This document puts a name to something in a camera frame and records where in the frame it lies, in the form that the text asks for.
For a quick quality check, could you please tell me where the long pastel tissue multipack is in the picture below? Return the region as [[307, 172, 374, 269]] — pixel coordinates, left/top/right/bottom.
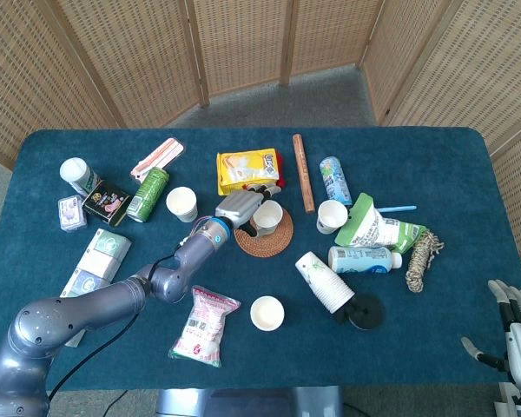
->
[[59, 228, 133, 348]]

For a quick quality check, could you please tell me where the brown wooden stick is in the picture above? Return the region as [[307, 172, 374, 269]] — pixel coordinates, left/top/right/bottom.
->
[[292, 133, 316, 215]]

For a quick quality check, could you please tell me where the blue white snack tube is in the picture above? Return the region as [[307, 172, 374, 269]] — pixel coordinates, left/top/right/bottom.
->
[[319, 156, 353, 206]]

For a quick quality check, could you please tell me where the beige rope bundle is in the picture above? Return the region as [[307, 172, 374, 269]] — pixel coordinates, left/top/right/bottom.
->
[[405, 230, 445, 293]]

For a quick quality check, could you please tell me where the brown round woven coaster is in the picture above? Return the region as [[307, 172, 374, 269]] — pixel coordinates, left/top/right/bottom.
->
[[233, 206, 295, 258]]

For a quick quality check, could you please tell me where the pink white plastic bag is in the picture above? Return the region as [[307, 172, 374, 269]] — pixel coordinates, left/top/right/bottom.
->
[[168, 284, 241, 369]]

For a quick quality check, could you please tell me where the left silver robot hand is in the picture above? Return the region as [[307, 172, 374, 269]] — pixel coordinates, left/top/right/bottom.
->
[[214, 182, 284, 239]]

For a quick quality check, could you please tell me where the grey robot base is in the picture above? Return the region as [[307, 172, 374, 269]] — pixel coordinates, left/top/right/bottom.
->
[[155, 385, 345, 417]]

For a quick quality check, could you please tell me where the woven bamboo folding screen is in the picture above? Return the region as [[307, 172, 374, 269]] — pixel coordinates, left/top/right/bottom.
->
[[0, 0, 521, 261]]

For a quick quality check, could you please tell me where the black floor cable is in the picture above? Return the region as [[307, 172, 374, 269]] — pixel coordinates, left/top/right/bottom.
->
[[102, 389, 129, 417]]

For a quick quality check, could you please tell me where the white paper cup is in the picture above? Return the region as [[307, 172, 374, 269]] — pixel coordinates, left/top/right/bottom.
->
[[249, 295, 286, 332], [251, 199, 285, 236], [315, 199, 349, 235], [165, 186, 199, 224]]

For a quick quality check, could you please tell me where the green drink can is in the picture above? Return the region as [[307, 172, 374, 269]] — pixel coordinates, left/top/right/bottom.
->
[[125, 166, 171, 223]]

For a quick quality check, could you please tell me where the white green lidded canister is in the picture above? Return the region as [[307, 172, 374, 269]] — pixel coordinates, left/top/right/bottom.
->
[[59, 156, 102, 198]]

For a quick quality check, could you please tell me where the yellow snack package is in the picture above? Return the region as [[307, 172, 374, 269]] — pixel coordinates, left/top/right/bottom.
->
[[216, 148, 286, 197]]

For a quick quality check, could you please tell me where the white blue plastic bottle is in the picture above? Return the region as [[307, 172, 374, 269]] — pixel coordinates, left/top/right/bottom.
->
[[327, 245, 404, 275]]

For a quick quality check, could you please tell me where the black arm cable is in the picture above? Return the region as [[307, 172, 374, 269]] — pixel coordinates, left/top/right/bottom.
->
[[47, 236, 190, 403]]

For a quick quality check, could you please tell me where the pink toothbrush package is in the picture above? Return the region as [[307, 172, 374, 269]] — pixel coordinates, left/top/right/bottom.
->
[[129, 136, 186, 185]]

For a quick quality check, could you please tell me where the blue table cloth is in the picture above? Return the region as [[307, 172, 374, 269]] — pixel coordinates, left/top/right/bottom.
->
[[0, 125, 521, 394]]

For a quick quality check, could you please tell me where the green white pouch bag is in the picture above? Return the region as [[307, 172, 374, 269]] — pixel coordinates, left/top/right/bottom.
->
[[333, 192, 428, 255]]

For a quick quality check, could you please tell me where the black round lid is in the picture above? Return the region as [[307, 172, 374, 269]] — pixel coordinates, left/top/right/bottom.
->
[[333, 293, 386, 331]]

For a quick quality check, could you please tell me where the black printed box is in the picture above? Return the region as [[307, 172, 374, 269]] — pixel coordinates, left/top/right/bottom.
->
[[81, 180, 133, 228]]

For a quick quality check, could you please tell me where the stack of white paper cups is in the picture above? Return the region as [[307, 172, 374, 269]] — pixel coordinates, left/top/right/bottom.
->
[[294, 250, 357, 314]]

